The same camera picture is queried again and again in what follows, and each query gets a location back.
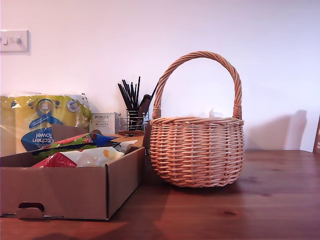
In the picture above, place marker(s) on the white Galaxy egg bag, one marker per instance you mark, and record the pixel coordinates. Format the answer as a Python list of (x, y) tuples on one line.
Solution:
[(126, 145)]

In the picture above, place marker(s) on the blue Terry's egg bag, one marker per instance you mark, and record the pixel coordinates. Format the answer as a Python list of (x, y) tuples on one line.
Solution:
[(105, 140)]

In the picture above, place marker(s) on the woven wicker basket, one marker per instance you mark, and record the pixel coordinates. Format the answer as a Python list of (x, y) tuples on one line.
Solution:
[(197, 155)]

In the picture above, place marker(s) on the white Porlex box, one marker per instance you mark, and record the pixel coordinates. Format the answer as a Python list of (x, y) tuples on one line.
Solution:
[(103, 122)]

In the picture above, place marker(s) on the brown cardboard box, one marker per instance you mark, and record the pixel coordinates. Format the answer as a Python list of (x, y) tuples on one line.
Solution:
[(62, 190)]

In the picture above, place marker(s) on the black chopstick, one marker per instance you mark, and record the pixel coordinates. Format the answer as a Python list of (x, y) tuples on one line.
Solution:
[(127, 94), (138, 92), (123, 96), (155, 87)]

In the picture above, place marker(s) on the yellow kitchen towel pack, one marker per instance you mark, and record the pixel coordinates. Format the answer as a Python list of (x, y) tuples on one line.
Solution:
[(37, 117)]

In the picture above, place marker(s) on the white wall switch plate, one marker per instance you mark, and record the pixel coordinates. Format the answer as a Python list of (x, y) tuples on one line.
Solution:
[(15, 41)]

